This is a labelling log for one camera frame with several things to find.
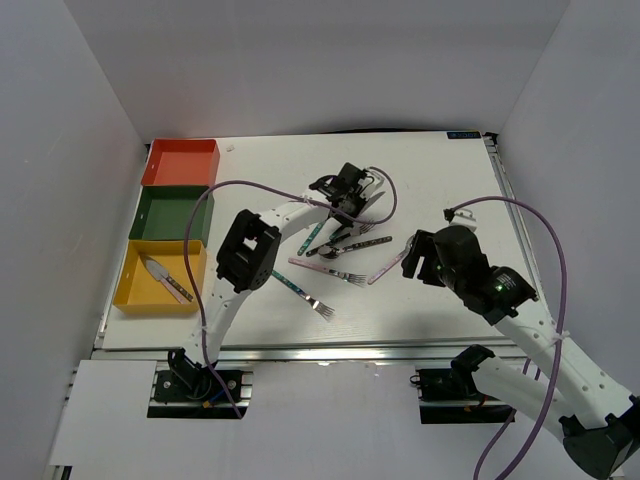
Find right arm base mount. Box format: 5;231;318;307
410;345;514;425

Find yellow plastic bin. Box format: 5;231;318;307
113;240;198;315

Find black handled table knife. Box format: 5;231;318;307
142;255;193;304

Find pink handled fork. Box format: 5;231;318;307
288;257;367;287

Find pink handled knife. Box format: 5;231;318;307
367;251;406;285

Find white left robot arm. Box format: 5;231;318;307
168;163;385;400

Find teal handled knife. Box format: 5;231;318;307
358;191;386;217

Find blue table label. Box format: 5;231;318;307
446;131;482;140

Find green plastic bin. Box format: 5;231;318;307
128;185;208;241

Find black handled fork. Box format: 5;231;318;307
337;236;393;255

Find teal handled spoon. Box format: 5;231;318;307
297;221;325;256

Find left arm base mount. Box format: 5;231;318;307
147;349;251;420

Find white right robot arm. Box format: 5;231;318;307
402;225;639;479

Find teal handled fork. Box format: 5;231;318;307
271;270;334;321
305;224;374;257

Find orange plastic bin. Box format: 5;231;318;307
141;138;220;186

